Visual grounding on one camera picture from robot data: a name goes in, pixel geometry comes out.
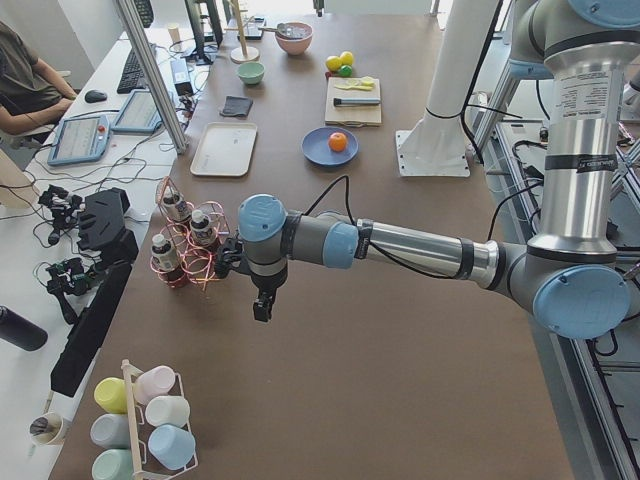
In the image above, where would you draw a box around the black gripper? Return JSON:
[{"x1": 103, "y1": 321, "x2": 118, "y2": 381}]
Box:
[{"x1": 251, "y1": 272, "x2": 288, "y2": 321}]

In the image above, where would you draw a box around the orange fruit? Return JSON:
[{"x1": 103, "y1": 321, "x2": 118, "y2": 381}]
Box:
[{"x1": 327, "y1": 131, "x2": 349, "y2": 152}]

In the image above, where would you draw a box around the blue plate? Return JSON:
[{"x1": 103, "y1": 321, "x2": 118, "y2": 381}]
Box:
[{"x1": 301, "y1": 126, "x2": 359, "y2": 167}]

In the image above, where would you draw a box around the dark drink bottle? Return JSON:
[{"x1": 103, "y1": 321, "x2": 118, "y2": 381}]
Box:
[
  {"x1": 151, "y1": 233, "x2": 186, "y2": 288},
  {"x1": 161, "y1": 190, "x2": 191, "y2": 228},
  {"x1": 190, "y1": 209, "x2": 219, "y2": 251}
]

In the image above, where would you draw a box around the pink cup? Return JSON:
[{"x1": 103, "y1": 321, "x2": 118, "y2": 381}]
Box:
[{"x1": 133, "y1": 365, "x2": 176, "y2": 405}]

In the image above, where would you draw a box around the white cup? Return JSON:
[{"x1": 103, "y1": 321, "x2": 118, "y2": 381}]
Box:
[{"x1": 145, "y1": 395, "x2": 191, "y2": 428}]

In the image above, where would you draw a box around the cream tray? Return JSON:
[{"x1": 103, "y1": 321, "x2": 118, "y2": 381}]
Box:
[{"x1": 190, "y1": 122, "x2": 257, "y2": 177}]

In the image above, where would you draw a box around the blue cup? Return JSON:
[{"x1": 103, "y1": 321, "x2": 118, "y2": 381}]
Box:
[{"x1": 148, "y1": 424, "x2": 196, "y2": 470}]

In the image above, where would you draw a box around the yellow cup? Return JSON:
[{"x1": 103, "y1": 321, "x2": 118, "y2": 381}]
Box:
[{"x1": 94, "y1": 377, "x2": 127, "y2": 414}]

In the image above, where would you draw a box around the grey cup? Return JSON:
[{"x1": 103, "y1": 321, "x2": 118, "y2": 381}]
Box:
[{"x1": 90, "y1": 413, "x2": 130, "y2": 449}]

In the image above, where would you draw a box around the grey folded cloth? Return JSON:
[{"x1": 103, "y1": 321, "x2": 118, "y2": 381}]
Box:
[{"x1": 220, "y1": 95, "x2": 253, "y2": 118}]

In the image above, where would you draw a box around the green cup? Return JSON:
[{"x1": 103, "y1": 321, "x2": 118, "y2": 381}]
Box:
[{"x1": 91, "y1": 449, "x2": 133, "y2": 480}]

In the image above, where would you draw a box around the wooden cutting board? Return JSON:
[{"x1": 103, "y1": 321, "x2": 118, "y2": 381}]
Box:
[{"x1": 324, "y1": 76, "x2": 382, "y2": 127}]

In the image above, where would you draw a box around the blue teach pendant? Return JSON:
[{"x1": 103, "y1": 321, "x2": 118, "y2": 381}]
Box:
[
  {"x1": 111, "y1": 89, "x2": 161, "y2": 135},
  {"x1": 47, "y1": 115, "x2": 110, "y2": 166}
]

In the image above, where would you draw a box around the green bowl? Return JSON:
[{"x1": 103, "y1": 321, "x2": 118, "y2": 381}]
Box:
[{"x1": 236, "y1": 61, "x2": 265, "y2": 86}]

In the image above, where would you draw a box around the wooden cup stand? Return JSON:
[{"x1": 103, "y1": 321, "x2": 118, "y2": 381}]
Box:
[{"x1": 225, "y1": 0, "x2": 260, "y2": 64}]

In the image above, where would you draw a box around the yellow lemon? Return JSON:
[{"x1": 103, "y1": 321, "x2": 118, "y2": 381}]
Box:
[
  {"x1": 325, "y1": 55, "x2": 343, "y2": 72},
  {"x1": 339, "y1": 51, "x2": 354, "y2": 66}
]

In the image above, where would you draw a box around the black water bottle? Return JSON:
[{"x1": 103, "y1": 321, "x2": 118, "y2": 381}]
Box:
[{"x1": 0, "y1": 306, "x2": 48, "y2": 351}]

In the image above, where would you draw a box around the paper cup with tools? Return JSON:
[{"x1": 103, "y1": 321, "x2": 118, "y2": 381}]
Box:
[{"x1": 29, "y1": 412, "x2": 71, "y2": 446}]

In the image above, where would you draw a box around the black keyboard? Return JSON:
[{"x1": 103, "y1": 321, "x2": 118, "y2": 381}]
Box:
[{"x1": 116, "y1": 49, "x2": 146, "y2": 94}]

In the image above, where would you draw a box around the pink bowl with ice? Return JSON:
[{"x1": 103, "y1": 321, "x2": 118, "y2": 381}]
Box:
[{"x1": 275, "y1": 22, "x2": 313, "y2": 56}]

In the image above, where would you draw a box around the black computer mouse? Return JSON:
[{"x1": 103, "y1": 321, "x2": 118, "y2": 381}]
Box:
[{"x1": 84, "y1": 89, "x2": 108, "y2": 104}]

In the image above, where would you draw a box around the metal scoop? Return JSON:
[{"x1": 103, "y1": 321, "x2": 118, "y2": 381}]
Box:
[{"x1": 259, "y1": 23, "x2": 295, "y2": 38}]

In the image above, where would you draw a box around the seated person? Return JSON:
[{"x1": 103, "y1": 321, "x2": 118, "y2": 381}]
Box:
[{"x1": 1, "y1": 23, "x2": 77, "y2": 135}]

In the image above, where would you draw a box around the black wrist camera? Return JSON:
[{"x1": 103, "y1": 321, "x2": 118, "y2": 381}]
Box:
[{"x1": 214, "y1": 237, "x2": 251, "y2": 279}]

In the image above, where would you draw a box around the copper wire bottle rack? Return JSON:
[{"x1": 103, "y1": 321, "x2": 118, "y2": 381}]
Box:
[{"x1": 149, "y1": 177, "x2": 230, "y2": 289}]

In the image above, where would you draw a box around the white wire cup rack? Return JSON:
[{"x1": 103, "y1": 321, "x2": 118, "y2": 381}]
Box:
[{"x1": 121, "y1": 359, "x2": 200, "y2": 479}]

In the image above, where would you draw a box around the black handled knife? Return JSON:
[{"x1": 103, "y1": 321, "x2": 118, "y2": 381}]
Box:
[{"x1": 332, "y1": 97, "x2": 381, "y2": 107}]

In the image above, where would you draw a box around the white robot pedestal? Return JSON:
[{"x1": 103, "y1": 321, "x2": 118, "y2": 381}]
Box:
[{"x1": 396, "y1": 0, "x2": 502, "y2": 178}]

